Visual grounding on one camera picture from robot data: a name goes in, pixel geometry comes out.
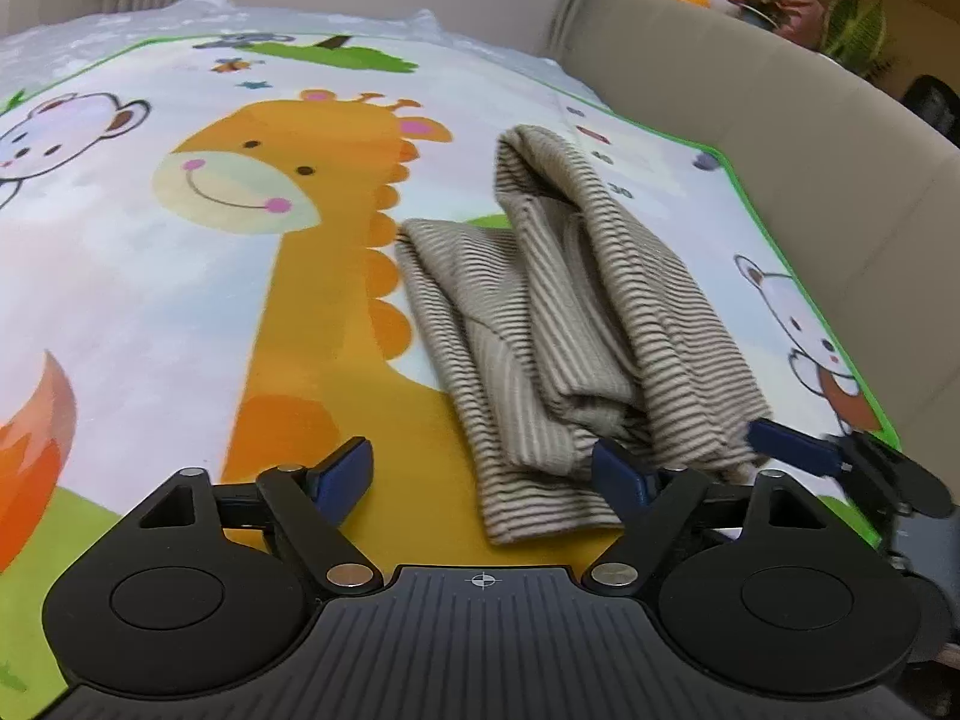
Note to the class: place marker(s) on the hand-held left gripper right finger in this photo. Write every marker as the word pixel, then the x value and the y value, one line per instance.
pixel 622 476

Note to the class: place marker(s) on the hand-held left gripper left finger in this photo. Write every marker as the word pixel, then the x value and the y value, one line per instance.
pixel 341 476

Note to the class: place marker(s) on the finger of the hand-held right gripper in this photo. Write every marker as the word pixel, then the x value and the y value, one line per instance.
pixel 795 446

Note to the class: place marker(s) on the beige striped knit garment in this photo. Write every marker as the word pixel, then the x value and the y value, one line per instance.
pixel 592 300

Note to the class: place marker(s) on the cartoon animal printed blanket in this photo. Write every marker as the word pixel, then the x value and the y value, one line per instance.
pixel 150 277

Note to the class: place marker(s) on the beige padded headboard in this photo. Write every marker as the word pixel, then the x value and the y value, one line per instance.
pixel 825 165

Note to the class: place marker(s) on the dark object behind headboard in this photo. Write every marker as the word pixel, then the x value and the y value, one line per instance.
pixel 934 109

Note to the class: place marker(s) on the green leaf plant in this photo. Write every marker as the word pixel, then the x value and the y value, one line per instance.
pixel 859 34

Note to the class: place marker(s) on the red leaf potted plant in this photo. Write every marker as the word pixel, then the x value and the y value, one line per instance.
pixel 776 4

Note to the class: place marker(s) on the pale blue bed sheet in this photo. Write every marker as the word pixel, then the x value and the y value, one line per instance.
pixel 150 15

